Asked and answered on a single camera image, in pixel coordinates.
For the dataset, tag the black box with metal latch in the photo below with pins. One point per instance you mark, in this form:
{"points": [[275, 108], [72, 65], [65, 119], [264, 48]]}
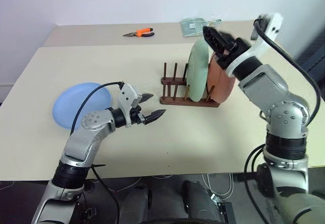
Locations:
{"points": [[225, 212]]}

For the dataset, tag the clear plastic packet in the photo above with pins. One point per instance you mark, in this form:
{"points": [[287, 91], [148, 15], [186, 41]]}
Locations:
{"points": [[190, 28]]}

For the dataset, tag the dark rounded robot leg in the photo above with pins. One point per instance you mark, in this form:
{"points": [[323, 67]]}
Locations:
{"points": [[200, 201], [135, 203]]}

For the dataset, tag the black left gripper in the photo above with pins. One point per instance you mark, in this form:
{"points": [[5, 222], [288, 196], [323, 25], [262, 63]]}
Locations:
{"points": [[137, 116]]}

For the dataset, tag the dark chair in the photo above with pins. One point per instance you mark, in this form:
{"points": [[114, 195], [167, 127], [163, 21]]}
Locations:
{"points": [[313, 53]]}

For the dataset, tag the green plate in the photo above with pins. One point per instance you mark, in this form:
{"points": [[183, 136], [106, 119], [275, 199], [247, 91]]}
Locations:
{"points": [[196, 74]]}

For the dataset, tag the pink plate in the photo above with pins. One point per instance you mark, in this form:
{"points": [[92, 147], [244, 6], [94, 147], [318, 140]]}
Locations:
{"points": [[221, 87]]}

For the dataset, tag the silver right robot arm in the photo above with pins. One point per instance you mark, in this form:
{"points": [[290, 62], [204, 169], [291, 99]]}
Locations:
{"points": [[284, 112]]}

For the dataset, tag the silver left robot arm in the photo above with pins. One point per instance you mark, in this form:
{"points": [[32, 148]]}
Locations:
{"points": [[76, 145]]}

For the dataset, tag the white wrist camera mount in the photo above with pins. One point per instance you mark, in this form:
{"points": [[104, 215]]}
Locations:
{"points": [[274, 26], [128, 94]]}

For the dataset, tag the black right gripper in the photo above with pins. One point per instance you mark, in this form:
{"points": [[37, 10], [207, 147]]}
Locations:
{"points": [[234, 53]]}

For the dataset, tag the wooden dish rack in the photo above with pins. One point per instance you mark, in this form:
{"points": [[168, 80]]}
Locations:
{"points": [[177, 101]]}

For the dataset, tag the blue plate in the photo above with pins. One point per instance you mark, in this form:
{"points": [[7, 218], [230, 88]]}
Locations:
{"points": [[66, 107]]}

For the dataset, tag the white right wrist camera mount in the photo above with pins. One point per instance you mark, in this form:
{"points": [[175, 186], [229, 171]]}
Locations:
{"points": [[274, 26]]}

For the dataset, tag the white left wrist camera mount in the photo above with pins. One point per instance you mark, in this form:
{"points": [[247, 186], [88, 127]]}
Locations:
{"points": [[128, 94]]}

